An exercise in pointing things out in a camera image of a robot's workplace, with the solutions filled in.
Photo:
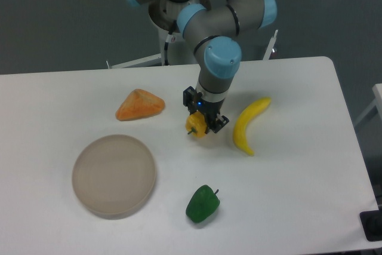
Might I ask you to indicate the black device at table edge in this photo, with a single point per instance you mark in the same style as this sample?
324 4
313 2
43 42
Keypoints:
371 223

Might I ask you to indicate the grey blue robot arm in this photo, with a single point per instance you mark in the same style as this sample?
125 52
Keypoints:
210 36

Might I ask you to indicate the yellow toy banana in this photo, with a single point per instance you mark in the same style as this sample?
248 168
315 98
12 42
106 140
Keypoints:
247 115

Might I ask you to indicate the white furniture at right edge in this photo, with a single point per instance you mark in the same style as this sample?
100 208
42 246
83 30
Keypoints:
372 109

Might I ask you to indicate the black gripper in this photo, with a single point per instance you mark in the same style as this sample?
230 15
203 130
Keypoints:
211 110

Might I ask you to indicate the orange triangular toy bread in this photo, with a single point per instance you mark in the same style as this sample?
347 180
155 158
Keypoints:
139 104

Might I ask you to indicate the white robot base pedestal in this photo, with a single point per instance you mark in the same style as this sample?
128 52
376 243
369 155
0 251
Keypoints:
173 48

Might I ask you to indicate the green toy pepper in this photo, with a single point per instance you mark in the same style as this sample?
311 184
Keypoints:
203 203

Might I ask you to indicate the yellow toy pepper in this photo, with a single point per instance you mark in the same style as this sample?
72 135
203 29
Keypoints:
196 125

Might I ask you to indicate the beige round plate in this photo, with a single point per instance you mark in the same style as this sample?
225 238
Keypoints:
114 176

